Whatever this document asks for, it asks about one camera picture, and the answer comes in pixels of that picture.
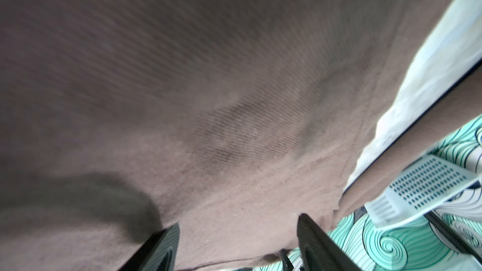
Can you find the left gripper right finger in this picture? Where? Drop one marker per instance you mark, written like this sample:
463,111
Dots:
319,252

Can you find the white plastic laundry basket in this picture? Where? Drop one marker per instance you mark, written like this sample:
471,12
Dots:
421,187

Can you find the brown corduroy trousers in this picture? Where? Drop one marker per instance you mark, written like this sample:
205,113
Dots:
229,118

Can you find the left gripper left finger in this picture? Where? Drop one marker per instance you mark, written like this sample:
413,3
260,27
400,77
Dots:
157,253

